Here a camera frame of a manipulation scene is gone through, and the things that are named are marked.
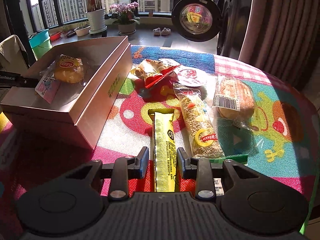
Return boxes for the low white planter bowl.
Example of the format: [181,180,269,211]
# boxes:
[74,21,91,37]

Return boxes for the barcode bread loaf packet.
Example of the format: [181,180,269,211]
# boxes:
[212,75,260,132]

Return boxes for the yellow snack bar packet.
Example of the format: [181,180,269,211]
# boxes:
[148,108,177,192]

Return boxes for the round bun red logo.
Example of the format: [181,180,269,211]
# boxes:
[40,54,85,84]

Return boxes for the brown curtain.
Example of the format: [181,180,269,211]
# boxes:
[239,0,319,90]

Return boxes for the green plastic bucket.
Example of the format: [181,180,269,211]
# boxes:
[32,38,52,60]

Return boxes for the beige chair with cloth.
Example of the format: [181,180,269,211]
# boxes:
[0,35,29,75]

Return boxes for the round washing machine door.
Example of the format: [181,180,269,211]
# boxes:
[171,0,222,42]

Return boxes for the puffed rice bar packet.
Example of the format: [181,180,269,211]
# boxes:
[172,82,225,159]

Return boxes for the teal plastic bucket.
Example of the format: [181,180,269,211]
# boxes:
[29,29,50,48]

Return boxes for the pink Volcano snack pack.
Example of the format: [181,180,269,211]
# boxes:
[35,72,61,103]

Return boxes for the red lid jelly cup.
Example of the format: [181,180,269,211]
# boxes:
[174,65,207,87]

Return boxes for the red plastic basin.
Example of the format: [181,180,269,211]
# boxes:
[50,31,62,42]

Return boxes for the pink flower pot plant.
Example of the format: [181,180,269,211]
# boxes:
[109,2,140,35]

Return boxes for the colourful cartoon play mat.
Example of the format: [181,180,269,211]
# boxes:
[1,46,319,239]

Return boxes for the red peanut snack bag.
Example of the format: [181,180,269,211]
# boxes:
[130,59,180,89]

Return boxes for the pair of white slippers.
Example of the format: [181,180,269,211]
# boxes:
[153,28,171,36]

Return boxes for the tall plant white pot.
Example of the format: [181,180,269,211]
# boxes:
[86,0,115,35]

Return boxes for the green-edged white candy bag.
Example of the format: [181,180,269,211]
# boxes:
[209,154,248,196]

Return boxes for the pink cardboard box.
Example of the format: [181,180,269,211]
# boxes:
[1,36,132,149]

